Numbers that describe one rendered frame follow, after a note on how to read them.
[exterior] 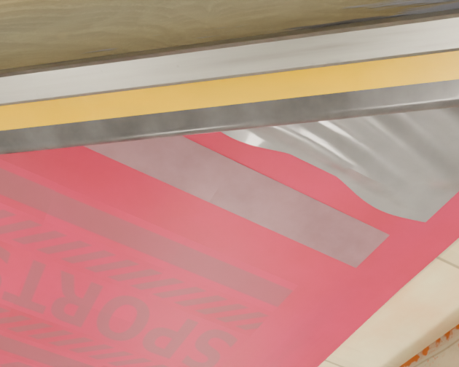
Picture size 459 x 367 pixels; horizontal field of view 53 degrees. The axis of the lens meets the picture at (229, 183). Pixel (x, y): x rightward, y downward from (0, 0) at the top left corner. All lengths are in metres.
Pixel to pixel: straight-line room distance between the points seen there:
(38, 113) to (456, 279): 0.24
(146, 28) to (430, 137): 0.14
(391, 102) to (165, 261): 0.16
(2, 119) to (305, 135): 0.13
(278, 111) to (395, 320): 0.19
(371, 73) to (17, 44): 0.12
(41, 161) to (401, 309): 0.23
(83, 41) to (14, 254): 0.17
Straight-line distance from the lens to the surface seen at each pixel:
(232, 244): 0.26
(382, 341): 0.34
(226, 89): 0.17
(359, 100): 0.17
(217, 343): 0.34
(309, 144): 0.21
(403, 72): 0.17
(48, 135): 0.19
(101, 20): 0.17
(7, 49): 0.18
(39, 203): 0.27
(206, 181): 0.24
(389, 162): 0.23
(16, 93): 0.17
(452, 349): 0.33
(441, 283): 0.30
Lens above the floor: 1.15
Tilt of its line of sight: 54 degrees down
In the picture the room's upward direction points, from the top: 174 degrees counter-clockwise
